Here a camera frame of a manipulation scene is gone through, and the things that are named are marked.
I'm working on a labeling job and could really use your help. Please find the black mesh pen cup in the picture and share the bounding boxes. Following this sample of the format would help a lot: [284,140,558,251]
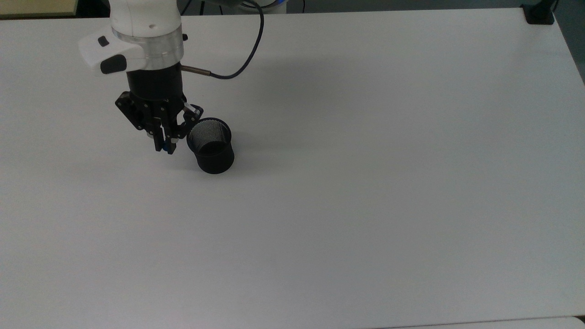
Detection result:
[186,117,235,175]

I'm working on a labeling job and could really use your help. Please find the black table clamp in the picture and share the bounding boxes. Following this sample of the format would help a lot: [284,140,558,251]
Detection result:
[522,0,559,25]

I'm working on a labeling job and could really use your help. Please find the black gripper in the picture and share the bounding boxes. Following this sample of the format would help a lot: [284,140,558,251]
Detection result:
[115,63,204,155]

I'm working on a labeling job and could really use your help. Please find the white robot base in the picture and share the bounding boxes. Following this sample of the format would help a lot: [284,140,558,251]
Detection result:
[215,0,287,14]

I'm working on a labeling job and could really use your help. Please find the beige board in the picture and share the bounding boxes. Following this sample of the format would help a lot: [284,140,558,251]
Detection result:
[0,0,79,19]

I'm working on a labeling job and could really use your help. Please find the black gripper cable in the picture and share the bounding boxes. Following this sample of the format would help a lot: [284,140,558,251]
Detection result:
[180,0,266,80]

